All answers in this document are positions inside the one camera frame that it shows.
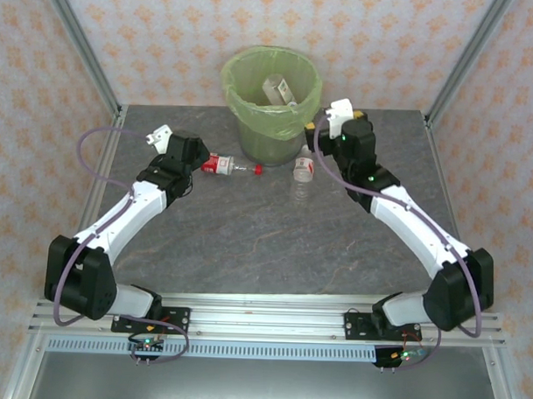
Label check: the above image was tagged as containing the translucent grey waste bin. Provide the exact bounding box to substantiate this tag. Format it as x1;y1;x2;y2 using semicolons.
235;115;304;168

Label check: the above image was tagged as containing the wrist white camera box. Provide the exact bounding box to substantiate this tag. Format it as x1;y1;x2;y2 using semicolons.
322;97;355;141
145;123;172;154

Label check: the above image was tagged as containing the red label bottle red cap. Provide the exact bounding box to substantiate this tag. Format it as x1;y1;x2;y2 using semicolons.
200;151;264;178

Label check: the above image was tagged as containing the white slotted cable duct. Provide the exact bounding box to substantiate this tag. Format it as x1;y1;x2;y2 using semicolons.
45;335;379;365

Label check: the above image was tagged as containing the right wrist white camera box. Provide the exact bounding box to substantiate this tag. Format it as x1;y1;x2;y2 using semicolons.
322;97;355;141

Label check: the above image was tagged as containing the aluminium table edge rail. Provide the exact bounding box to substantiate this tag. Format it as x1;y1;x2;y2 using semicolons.
415;111;489;313
50;102;130;303

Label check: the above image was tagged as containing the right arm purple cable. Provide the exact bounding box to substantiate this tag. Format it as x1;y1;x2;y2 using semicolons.
307;115;492;375

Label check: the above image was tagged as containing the grey metal panel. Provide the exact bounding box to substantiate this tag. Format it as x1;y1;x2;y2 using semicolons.
26;351;502;399

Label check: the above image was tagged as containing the clear water bottle white cap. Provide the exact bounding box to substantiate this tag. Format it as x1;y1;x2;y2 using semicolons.
290;143;317;206

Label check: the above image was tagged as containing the white label tea bottle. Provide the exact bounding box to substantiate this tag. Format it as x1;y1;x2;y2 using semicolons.
261;75;299;109

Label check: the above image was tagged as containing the green-lined trash bin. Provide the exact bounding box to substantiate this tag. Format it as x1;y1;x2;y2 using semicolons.
218;43;325;144

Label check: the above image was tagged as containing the short aluminium frame leg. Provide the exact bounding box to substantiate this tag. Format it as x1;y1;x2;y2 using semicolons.
0;332;48;399
480;346;523;399

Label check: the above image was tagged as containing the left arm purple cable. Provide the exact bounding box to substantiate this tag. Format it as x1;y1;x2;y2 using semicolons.
50;124;198;367

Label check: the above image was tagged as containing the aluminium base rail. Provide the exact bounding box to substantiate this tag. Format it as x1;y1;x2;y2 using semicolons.
27;287;509;352

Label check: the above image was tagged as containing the aluminium frame post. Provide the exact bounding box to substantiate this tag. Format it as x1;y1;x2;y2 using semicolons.
425;0;516;130
36;0;128;116

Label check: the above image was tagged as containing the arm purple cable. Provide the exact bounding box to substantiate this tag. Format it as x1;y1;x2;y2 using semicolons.
307;115;492;375
50;124;198;367

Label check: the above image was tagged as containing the small electronics board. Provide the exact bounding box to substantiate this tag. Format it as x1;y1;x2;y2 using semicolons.
126;332;166;367
373;342;430;376

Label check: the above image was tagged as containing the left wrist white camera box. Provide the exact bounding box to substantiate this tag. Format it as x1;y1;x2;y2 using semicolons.
145;123;172;154

